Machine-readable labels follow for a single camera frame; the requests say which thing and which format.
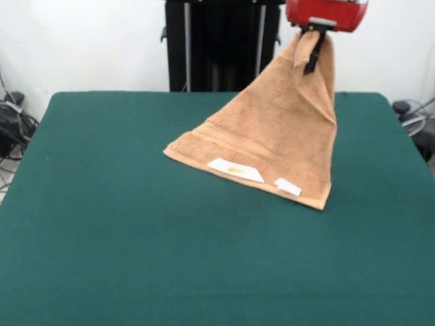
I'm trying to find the tan terry towel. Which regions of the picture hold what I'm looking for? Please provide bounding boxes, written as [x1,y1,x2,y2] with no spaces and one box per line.
[162,32,337,211]

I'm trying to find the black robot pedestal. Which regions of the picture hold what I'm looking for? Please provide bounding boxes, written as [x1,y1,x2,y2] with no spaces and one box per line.
[160,0,283,92]

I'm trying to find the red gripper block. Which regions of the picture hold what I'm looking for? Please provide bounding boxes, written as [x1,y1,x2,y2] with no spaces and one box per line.
[284,0,370,74]

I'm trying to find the black cable tangle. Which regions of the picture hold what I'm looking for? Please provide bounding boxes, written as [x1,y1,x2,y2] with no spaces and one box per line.
[402,97,435,120]
[0,67,41,191]

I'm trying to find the black power adapter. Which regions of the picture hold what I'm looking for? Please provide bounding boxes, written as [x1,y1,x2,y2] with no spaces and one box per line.
[392,101,413,115]
[3,91,25,105]

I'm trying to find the dark green table cloth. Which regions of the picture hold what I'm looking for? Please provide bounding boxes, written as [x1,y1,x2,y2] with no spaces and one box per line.
[0,90,435,326]

